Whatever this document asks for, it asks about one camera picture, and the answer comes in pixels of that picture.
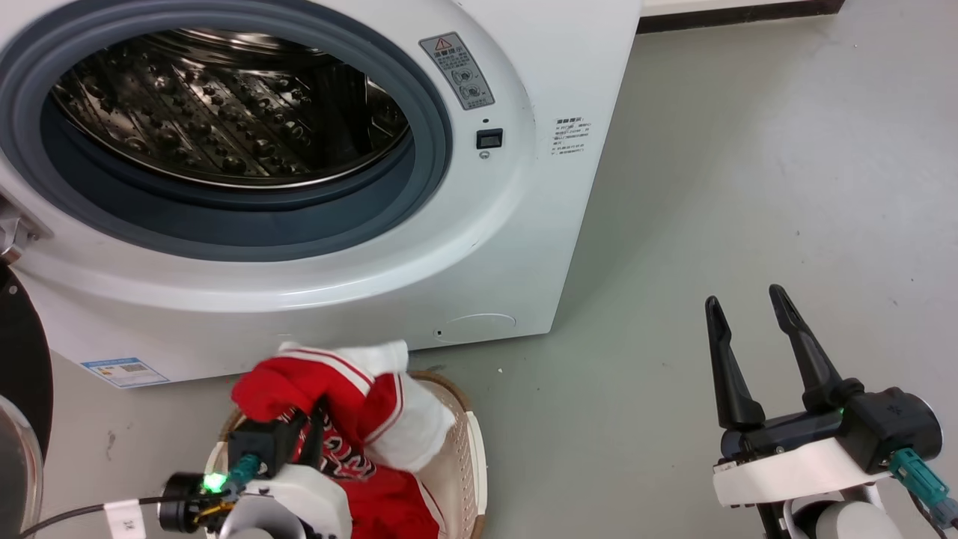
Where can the small printed text label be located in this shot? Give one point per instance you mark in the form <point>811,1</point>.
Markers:
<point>572,137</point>

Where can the black glass washer door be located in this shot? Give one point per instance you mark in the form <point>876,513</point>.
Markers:
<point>22,352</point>

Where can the cream perforated laundry basket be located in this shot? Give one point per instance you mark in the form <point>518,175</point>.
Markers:
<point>458,479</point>

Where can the grey warning sticker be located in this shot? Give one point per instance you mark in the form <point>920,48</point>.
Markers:
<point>458,71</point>

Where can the white front-load washing machine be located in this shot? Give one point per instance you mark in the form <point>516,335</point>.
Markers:
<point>486,247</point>

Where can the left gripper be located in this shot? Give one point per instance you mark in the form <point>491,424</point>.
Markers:
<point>266,442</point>

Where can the round filter cover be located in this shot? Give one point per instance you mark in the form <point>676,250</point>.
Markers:
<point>479,329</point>

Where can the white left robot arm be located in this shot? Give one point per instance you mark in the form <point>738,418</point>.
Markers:
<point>299,501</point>

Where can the black baseboard strip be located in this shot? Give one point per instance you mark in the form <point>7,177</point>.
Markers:
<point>711,19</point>

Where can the grey rubber door gasket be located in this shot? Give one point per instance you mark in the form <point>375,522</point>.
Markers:
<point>224,232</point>

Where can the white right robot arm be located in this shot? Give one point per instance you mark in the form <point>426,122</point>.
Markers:
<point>838,520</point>

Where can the blue white energy label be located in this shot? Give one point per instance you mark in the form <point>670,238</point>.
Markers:
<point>123,372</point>

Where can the stainless steel washing machine drum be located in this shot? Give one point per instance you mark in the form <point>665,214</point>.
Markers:
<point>224,112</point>

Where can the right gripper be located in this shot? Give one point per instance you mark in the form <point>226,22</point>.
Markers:
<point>891,427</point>

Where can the black door latch socket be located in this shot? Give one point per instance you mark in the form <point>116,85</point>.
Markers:
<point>489,138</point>

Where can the silver metal door hinge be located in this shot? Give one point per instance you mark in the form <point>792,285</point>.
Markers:
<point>15,232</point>

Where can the red white varsity jacket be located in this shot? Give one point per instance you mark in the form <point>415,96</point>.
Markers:
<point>299,382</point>

